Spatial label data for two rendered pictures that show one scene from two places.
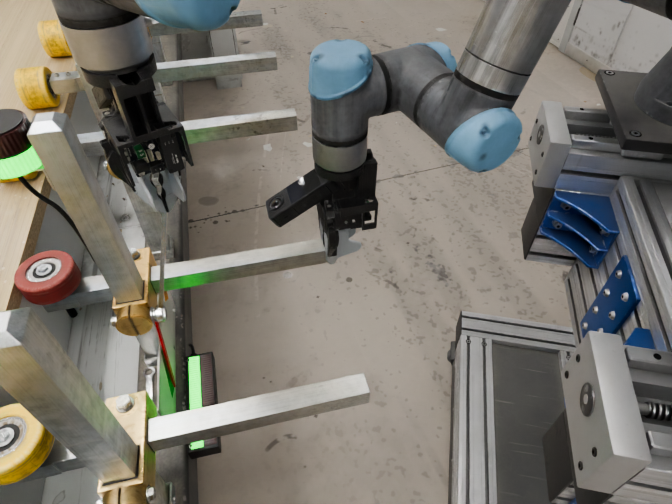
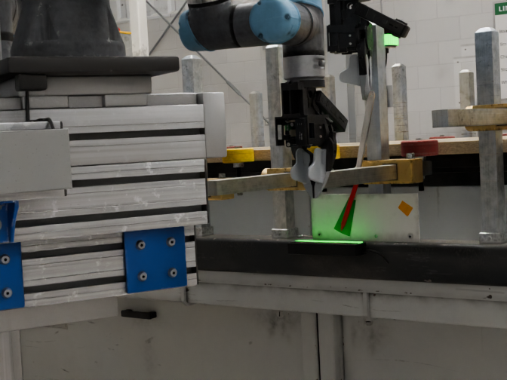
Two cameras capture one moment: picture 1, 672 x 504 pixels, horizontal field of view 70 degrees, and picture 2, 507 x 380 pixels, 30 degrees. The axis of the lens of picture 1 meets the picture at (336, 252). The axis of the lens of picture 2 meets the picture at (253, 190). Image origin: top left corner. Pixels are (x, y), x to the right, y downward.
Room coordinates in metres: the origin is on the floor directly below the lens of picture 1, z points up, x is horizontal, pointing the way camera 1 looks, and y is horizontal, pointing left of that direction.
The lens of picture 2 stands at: (1.81, -1.18, 0.93)
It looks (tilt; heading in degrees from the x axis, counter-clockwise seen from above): 3 degrees down; 140
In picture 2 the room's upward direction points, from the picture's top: 3 degrees counter-clockwise
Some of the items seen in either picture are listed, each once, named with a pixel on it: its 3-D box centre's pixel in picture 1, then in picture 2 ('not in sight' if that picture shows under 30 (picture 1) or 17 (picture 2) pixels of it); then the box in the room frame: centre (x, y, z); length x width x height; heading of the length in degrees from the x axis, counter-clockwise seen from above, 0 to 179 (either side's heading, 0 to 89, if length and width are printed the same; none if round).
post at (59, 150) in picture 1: (119, 270); (377, 136); (0.44, 0.30, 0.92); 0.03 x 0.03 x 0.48; 13
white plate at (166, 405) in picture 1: (168, 349); (363, 217); (0.42, 0.27, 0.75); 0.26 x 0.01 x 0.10; 13
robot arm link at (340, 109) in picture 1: (342, 92); (301, 26); (0.56, -0.01, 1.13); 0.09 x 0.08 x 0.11; 116
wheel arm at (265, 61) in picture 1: (159, 71); not in sight; (0.98, 0.38, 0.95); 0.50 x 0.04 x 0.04; 103
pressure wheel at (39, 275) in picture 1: (58, 292); (420, 164); (0.46, 0.42, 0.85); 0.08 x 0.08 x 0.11
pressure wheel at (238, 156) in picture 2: not in sight; (238, 170); (-0.03, 0.30, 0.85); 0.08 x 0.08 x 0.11
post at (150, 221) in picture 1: (136, 183); (490, 151); (0.69, 0.36, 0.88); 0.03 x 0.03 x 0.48; 13
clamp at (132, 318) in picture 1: (134, 291); (388, 171); (0.46, 0.31, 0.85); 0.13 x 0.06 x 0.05; 13
